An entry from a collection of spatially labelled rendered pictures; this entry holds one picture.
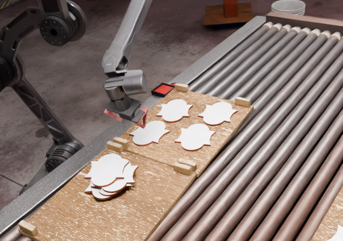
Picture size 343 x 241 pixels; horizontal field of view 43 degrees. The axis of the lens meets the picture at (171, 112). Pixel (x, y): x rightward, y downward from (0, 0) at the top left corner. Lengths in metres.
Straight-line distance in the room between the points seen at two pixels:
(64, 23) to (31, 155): 1.49
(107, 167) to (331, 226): 0.66
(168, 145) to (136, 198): 0.25
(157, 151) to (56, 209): 0.37
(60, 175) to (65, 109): 2.20
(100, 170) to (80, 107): 2.30
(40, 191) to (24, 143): 1.96
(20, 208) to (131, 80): 0.52
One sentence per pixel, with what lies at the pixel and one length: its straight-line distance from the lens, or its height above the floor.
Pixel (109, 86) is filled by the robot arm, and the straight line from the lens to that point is 1.31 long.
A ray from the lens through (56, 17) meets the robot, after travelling 1.98.
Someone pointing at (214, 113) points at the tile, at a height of 0.94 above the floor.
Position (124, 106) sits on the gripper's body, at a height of 1.12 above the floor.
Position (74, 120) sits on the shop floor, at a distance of 3.47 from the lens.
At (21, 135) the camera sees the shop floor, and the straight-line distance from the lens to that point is 3.50.
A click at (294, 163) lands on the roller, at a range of 1.39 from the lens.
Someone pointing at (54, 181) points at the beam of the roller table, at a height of 0.92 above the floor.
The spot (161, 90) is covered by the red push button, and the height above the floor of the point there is 0.93.
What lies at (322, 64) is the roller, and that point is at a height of 0.92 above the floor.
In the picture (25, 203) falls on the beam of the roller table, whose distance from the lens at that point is 1.43.
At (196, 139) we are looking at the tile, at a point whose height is 0.94.
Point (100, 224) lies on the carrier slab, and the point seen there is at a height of 0.94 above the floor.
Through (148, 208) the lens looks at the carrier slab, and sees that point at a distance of 1.25.
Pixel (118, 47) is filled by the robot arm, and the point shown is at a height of 1.28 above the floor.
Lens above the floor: 1.82
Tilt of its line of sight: 33 degrees down
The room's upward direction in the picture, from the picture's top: 8 degrees counter-clockwise
